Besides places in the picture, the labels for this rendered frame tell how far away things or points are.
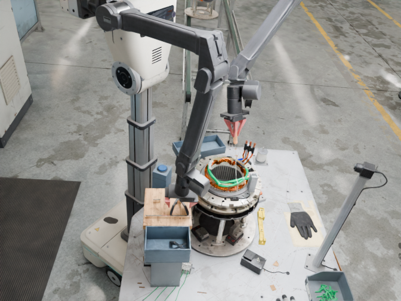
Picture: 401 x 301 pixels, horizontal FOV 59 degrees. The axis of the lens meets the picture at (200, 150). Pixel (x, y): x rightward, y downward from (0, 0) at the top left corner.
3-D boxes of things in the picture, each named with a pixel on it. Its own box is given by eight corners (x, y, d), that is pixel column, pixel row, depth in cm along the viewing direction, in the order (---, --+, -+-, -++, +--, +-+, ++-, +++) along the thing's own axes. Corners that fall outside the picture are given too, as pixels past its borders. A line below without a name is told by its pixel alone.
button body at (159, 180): (169, 202, 183) (172, 166, 167) (164, 212, 178) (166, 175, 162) (157, 198, 185) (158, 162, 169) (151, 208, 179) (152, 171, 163)
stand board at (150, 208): (191, 229, 139) (192, 226, 138) (142, 229, 137) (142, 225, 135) (189, 192, 155) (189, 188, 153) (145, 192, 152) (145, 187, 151)
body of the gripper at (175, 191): (194, 200, 135) (197, 188, 130) (168, 200, 134) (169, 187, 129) (194, 187, 140) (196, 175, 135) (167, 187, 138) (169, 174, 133)
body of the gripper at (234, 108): (250, 115, 139) (250, 97, 136) (230, 120, 133) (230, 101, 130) (238, 113, 143) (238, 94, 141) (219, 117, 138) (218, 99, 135)
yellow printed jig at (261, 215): (265, 245, 169) (267, 240, 167) (258, 244, 169) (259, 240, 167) (263, 210, 186) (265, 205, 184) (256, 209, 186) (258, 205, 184)
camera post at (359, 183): (311, 265, 163) (359, 175, 126) (312, 260, 165) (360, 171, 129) (317, 268, 162) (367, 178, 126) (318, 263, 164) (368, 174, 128)
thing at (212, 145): (210, 173, 203) (217, 134, 185) (218, 186, 196) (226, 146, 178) (169, 182, 194) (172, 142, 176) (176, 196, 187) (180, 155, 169)
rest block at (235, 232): (228, 234, 166) (230, 227, 163) (235, 227, 170) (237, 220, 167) (236, 240, 164) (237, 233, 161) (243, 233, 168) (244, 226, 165)
